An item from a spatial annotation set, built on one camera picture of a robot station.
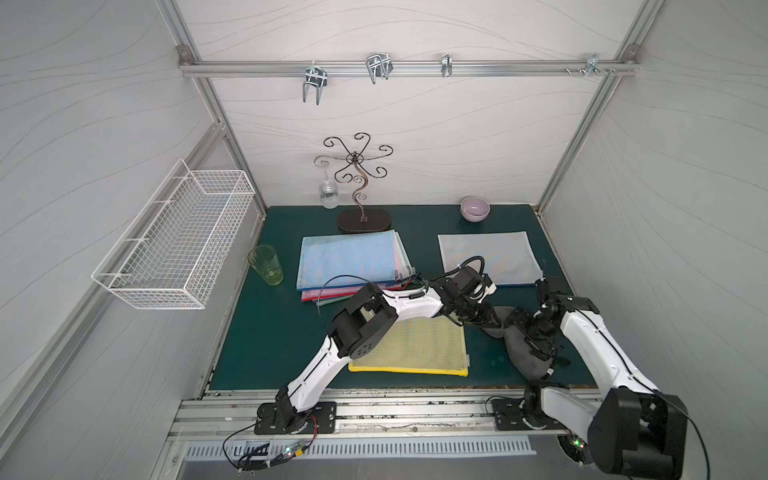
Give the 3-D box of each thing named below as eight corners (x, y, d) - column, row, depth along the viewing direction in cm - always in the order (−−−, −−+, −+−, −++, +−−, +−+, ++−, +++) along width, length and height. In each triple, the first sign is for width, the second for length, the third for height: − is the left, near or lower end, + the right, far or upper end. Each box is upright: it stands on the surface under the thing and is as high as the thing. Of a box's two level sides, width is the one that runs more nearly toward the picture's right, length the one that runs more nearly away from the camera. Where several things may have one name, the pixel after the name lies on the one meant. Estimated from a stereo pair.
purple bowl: (461, 222, 118) (463, 212, 113) (457, 206, 124) (460, 196, 119) (488, 222, 118) (492, 212, 113) (483, 206, 124) (487, 196, 119)
